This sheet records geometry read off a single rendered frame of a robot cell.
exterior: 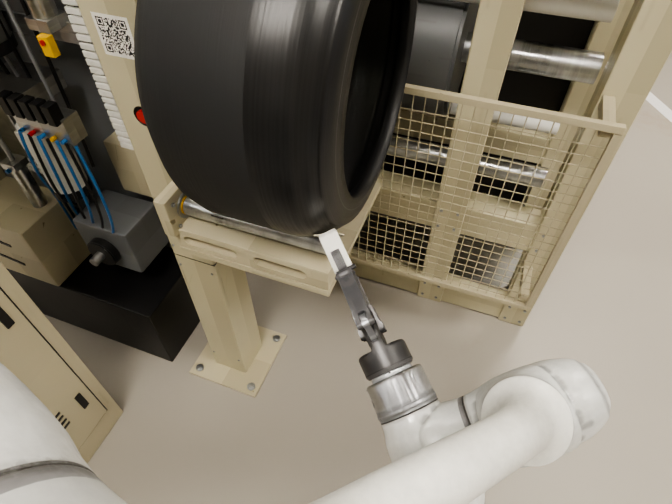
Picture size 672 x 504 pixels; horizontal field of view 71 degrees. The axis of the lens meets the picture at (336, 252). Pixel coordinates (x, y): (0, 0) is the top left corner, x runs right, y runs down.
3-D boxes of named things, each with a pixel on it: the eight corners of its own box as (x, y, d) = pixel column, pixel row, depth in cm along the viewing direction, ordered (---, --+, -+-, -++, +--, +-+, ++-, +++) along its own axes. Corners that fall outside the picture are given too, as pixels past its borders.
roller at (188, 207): (177, 215, 100) (178, 195, 99) (190, 210, 104) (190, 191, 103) (331, 260, 92) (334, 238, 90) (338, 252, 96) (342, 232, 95)
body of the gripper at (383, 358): (365, 384, 66) (338, 323, 68) (371, 382, 74) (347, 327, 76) (414, 362, 65) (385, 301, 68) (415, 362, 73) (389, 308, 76)
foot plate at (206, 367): (189, 373, 173) (188, 370, 171) (226, 315, 190) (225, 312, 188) (255, 398, 167) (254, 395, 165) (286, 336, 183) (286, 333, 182)
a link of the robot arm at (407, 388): (382, 419, 73) (366, 382, 74) (436, 395, 72) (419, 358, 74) (377, 427, 64) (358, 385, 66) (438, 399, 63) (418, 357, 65)
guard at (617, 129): (279, 240, 176) (256, 58, 124) (281, 237, 177) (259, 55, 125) (528, 311, 155) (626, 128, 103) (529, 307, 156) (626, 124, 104)
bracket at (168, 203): (164, 234, 102) (151, 201, 95) (250, 134, 127) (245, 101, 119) (178, 238, 101) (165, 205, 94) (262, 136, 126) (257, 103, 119)
